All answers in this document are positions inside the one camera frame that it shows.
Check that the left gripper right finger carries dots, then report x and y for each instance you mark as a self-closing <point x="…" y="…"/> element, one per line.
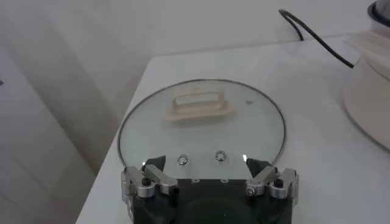
<point x="268" y="179"/>

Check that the cream electric steamer pot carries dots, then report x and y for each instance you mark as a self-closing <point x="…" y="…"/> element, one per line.
<point x="371" y="91"/>

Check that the round glass pot lid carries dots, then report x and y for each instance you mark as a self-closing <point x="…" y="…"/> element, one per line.
<point x="198" y="137"/>

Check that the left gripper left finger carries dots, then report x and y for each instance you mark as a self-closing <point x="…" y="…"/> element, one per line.
<point x="152" y="179"/>

